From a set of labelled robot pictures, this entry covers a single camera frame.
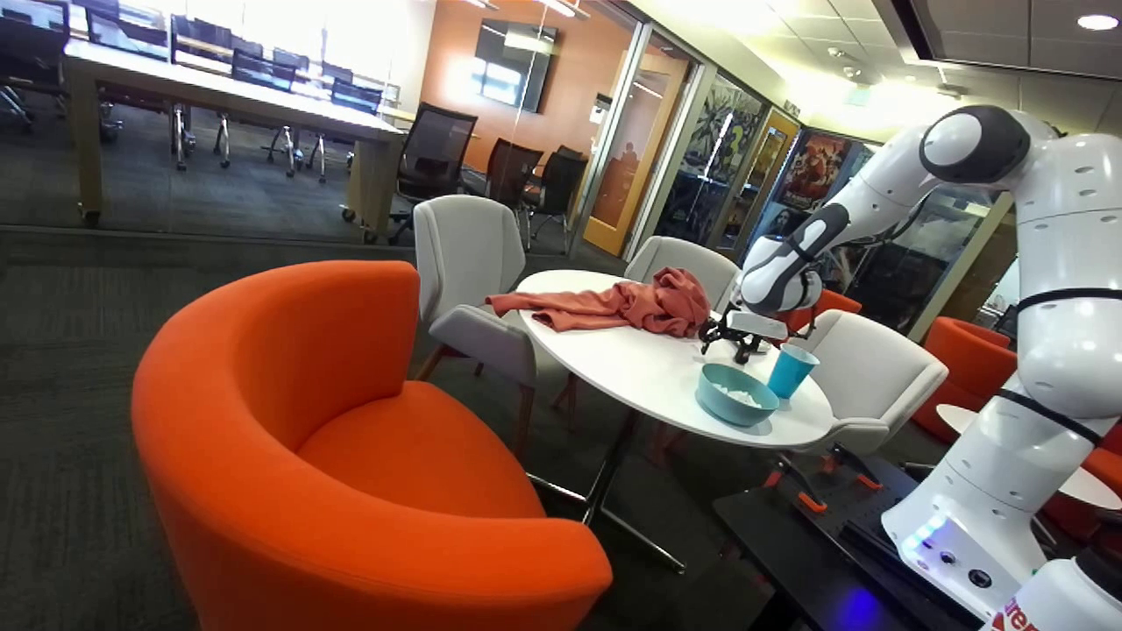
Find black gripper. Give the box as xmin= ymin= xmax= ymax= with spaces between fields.
xmin=700 ymin=306 xmax=784 ymax=364

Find red cloth garment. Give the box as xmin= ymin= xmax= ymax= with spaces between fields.
xmin=482 ymin=266 xmax=712 ymax=342

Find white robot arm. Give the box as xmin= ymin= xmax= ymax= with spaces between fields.
xmin=733 ymin=105 xmax=1122 ymax=631

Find teal bowl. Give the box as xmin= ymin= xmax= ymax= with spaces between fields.
xmin=695 ymin=364 xmax=783 ymax=427

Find grey chair at right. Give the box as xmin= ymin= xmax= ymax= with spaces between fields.
xmin=625 ymin=234 xmax=739 ymax=314

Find blue plastic cup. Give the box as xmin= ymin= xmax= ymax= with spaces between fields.
xmin=768 ymin=349 xmax=818 ymax=399

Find round white table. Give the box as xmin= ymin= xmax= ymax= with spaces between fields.
xmin=513 ymin=266 xmax=836 ymax=577

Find black perforated mounting board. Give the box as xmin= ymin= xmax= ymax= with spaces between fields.
xmin=712 ymin=460 xmax=979 ymax=631

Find grey chair behind table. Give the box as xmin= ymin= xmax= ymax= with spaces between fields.
xmin=410 ymin=193 xmax=543 ymax=391

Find long wooden table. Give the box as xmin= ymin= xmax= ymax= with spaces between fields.
xmin=63 ymin=43 xmax=406 ymax=244

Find white water bottle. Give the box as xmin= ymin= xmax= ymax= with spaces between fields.
xmin=979 ymin=554 xmax=1122 ymax=631

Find orange armchair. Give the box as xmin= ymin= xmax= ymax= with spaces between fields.
xmin=129 ymin=259 xmax=612 ymax=631

